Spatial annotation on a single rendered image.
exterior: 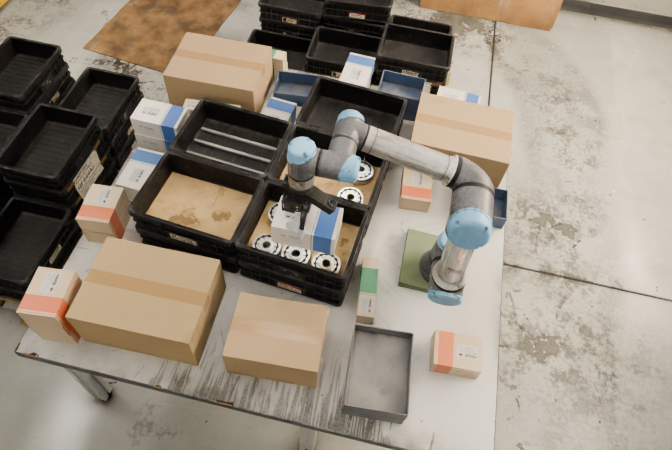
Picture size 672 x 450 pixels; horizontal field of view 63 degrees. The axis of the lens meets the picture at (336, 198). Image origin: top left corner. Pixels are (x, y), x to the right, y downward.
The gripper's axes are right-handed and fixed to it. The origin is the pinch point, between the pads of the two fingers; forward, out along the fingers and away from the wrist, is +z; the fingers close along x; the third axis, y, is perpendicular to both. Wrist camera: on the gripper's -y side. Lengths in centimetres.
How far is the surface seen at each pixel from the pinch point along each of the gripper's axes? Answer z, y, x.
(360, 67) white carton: 23, 1, -101
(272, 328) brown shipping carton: 24.7, 4.7, 26.5
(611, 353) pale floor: 112, -145, -34
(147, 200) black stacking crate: 23, 62, -10
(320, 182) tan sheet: 27.7, 3.8, -36.8
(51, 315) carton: 18, 70, 41
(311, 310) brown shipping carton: 24.7, -5.9, 17.5
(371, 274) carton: 34.9, -22.8, -5.8
